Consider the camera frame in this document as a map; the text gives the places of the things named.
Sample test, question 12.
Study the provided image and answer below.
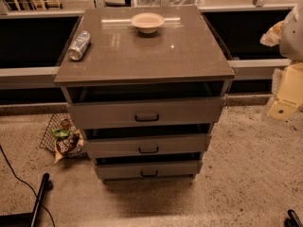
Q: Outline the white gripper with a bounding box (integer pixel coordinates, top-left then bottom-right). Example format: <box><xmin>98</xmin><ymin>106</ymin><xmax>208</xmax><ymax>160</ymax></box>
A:
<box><xmin>259</xmin><ymin>21</ymin><xmax>303</xmax><ymax>121</ymax></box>

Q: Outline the grey drawer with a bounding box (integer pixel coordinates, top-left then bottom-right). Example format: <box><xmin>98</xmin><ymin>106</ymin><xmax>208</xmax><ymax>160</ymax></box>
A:
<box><xmin>67</xmin><ymin>97</ymin><xmax>224</xmax><ymax>130</ymax></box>
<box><xmin>95</xmin><ymin>160</ymin><xmax>202</xmax><ymax>180</ymax></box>
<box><xmin>84</xmin><ymin>133</ymin><xmax>211</xmax><ymax>158</ymax></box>

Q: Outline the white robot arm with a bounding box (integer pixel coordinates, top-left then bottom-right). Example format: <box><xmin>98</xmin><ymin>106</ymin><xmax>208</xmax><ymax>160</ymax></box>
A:
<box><xmin>260</xmin><ymin>2</ymin><xmax>303</xmax><ymax>121</ymax></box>

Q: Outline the grey bottom drawer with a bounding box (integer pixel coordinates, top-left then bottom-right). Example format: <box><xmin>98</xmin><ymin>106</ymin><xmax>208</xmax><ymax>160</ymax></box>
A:
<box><xmin>95</xmin><ymin>160</ymin><xmax>202</xmax><ymax>180</ymax></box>

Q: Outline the grey drawer cabinet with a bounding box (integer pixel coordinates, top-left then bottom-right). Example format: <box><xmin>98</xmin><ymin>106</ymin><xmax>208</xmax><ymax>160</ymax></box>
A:
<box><xmin>55</xmin><ymin>6</ymin><xmax>234</xmax><ymax>168</ymax></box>

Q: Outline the grey top drawer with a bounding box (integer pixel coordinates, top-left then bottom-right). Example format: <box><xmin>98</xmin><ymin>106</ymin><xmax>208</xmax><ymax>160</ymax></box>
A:
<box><xmin>67</xmin><ymin>97</ymin><xmax>224</xmax><ymax>130</ymax></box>

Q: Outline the grey metal railing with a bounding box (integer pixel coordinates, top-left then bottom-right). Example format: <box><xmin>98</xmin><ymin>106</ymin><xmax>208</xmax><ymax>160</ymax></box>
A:
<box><xmin>0</xmin><ymin>59</ymin><xmax>291</xmax><ymax>90</ymax></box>

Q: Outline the beige shallow bowl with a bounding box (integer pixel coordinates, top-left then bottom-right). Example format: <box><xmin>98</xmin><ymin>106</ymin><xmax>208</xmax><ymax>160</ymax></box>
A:
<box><xmin>131</xmin><ymin>12</ymin><xmax>165</xmax><ymax>34</ymax></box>

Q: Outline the black object bottom right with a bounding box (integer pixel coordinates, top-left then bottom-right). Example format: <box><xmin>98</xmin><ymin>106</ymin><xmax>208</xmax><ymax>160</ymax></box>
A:
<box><xmin>284</xmin><ymin>209</ymin><xmax>303</xmax><ymax>227</ymax></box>

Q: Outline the silver drink can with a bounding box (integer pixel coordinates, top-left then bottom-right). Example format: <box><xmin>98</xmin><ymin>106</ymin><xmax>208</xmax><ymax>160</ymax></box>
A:
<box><xmin>67</xmin><ymin>30</ymin><xmax>91</xmax><ymax>61</ymax></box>

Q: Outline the brown snack bag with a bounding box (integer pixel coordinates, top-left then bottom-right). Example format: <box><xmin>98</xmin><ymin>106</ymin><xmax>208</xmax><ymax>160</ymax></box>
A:
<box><xmin>54</xmin><ymin>130</ymin><xmax>83</xmax><ymax>163</ymax></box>

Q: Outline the small red can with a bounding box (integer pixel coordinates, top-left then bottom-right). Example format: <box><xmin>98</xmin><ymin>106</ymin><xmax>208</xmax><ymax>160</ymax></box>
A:
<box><xmin>61</xmin><ymin>118</ymin><xmax>70</xmax><ymax>131</ymax></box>

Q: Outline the green snack packet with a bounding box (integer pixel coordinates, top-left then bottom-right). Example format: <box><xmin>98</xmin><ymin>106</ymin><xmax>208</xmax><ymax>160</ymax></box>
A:
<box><xmin>52</xmin><ymin>129</ymin><xmax>70</xmax><ymax>139</ymax></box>

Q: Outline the black stand leg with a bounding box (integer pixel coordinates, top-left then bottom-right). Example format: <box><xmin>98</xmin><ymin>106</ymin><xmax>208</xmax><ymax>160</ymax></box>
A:
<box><xmin>0</xmin><ymin>173</ymin><xmax>50</xmax><ymax>227</ymax></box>

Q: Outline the black wire basket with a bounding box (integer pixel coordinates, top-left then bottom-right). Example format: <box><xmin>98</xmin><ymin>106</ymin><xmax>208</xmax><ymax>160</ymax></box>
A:
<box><xmin>39</xmin><ymin>113</ymin><xmax>87</xmax><ymax>158</ymax></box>

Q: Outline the black floor cable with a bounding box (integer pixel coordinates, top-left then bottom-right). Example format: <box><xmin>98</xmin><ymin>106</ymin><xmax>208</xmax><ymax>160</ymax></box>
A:
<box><xmin>0</xmin><ymin>145</ymin><xmax>57</xmax><ymax>227</ymax></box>

